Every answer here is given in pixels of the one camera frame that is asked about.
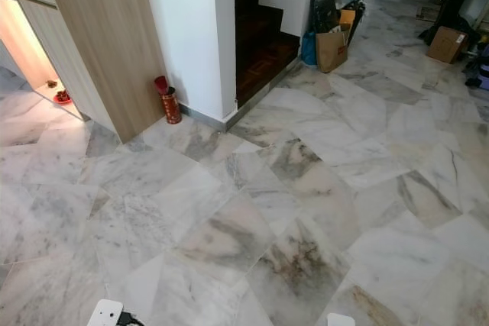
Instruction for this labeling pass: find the dark wooden staircase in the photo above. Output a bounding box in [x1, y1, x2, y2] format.
[235, 0, 302, 108]

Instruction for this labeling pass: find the orange bag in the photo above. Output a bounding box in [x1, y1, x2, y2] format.
[338, 8, 357, 31]

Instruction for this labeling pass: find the black furniture stand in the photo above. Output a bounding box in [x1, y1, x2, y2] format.
[419, 0, 489, 44]

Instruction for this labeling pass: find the blue bag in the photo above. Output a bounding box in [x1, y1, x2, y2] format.
[300, 32, 318, 66]

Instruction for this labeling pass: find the light wood cabinet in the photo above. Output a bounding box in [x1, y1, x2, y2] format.
[0, 0, 170, 144]

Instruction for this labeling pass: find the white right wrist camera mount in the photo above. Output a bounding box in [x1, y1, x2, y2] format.
[326, 313, 357, 326]

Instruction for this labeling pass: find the brown cardboard box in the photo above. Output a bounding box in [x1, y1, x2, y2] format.
[426, 26, 470, 64]

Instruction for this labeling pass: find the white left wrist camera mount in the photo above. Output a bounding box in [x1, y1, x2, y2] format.
[86, 299, 125, 326]

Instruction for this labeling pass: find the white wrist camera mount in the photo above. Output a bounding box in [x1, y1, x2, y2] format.
[86, 299, 125, 326]
[326, 313, 357, 326]

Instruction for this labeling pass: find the brown paper bag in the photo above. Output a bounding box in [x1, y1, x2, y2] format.
[316, 29, 350, 74]

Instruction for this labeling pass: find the black bag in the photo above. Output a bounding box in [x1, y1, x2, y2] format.
[311, 0, 341, 34]

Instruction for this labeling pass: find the red cylindrical tin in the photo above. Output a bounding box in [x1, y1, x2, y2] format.
[154, 76, 183, 125]

